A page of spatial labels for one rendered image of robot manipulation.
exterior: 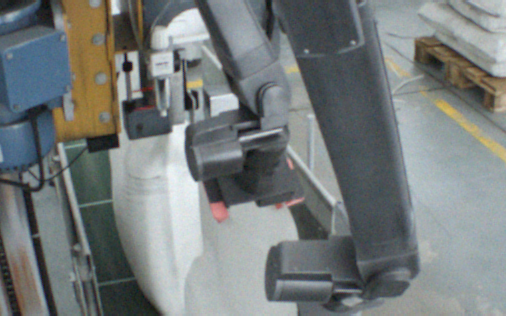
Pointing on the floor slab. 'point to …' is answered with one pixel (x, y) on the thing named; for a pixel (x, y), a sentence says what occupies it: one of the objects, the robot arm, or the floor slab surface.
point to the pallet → (474, 76)
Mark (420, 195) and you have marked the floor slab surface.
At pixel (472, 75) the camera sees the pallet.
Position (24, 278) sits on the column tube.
